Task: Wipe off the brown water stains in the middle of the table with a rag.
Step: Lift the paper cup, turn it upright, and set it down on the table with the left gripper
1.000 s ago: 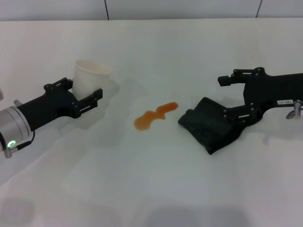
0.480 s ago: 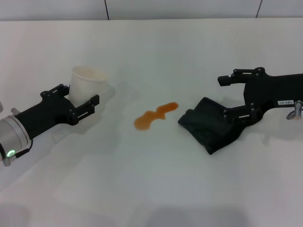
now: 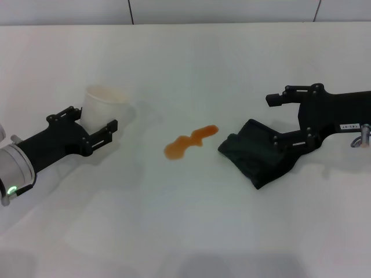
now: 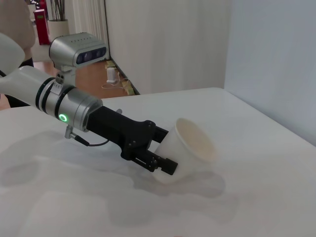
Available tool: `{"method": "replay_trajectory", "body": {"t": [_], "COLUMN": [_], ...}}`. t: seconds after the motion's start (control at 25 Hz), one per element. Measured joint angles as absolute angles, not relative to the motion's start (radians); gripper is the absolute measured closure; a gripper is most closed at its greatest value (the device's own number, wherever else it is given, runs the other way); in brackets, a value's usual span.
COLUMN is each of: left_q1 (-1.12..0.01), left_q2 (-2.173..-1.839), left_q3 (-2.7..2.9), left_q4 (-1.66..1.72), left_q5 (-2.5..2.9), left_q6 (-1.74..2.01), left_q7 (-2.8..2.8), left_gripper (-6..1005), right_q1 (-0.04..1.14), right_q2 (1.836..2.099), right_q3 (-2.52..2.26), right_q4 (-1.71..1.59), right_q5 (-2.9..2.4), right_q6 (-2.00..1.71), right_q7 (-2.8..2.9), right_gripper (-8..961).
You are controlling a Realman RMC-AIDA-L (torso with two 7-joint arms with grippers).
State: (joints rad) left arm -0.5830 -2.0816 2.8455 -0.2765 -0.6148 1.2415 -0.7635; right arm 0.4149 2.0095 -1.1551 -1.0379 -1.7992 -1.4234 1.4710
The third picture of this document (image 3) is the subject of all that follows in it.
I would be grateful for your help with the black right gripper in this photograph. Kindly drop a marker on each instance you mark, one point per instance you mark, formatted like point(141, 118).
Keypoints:
point(342, 111)

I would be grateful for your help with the brown liquid stain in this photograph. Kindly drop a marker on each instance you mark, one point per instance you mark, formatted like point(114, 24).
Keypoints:
point(176, 149)

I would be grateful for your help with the dark blue rag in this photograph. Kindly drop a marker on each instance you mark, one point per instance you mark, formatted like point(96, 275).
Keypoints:
point(249, 156)

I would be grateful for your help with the white paper cup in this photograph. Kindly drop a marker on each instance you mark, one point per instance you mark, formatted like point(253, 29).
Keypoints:
point(101, 110)

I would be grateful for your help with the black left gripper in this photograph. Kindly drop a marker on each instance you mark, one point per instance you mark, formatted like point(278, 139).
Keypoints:
point(58, 142)

